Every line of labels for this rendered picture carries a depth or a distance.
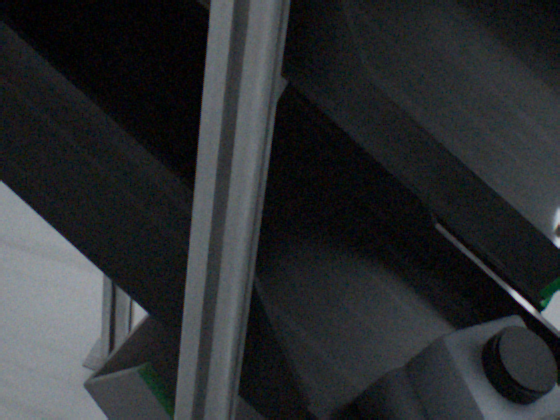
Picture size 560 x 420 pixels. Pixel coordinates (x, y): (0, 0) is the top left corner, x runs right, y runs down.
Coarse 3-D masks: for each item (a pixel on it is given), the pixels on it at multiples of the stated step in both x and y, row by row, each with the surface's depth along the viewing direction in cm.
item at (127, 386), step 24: (144, 336) 63; (168, 336) 64; (120, 360) 61; (144, 360) 62; (168, 360) 63; (96, 384) 59; (120, 384) 58; (144, 384) 58; (168, 384) 63; (120, 408) 59; (144, 408) 58; (168, 408) 57; (240, 408) 66
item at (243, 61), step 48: (240, 0) 40; (288, 0) 40; (240, 48) 41; (240, 96) 41; (240, 144) 42; (240, 192) 43; (192, 240) 46; (240, 240) 45; (192, 288) 47; (240, 288) 46; (192, 336) 48; (240, 336) 49; (192, 384) 50
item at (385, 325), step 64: (0, 0) 50; (64, 0) 57; (128, 0) 63; (192, 0) 61; (0, 64) 51; (64, 64) 59; (128, 64) 61; (192, 64) 63; (0, 128) 53; (64, 128) 51; (128, 128) 49; (192, 128) 60; (320, 128) 61; (64, 192) 53; (128, 192) 51; (192, 192) 49; (320, 192) 62; (384, 192) 61; (128, 256) 53; (320, 256) 60; (384, 256) 61; (448, 256) 62; (256, 320) 51; (320, 320) 58; (384, 320) 59; (448, 320) 61; (256, 384) 53; (320, 384) 56
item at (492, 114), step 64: (320, 0) 41; (384, 0) 48; (448, 0) 50; (512, 0) 51; (320, 64) 43; (384, 64) 46; (448, 64) 48; (512, 64) 49; (384, 128) 43; (448, 128) 46; (512, 128) 47; (448, 192) 43; (512, 192) 45; (512, 256) 43
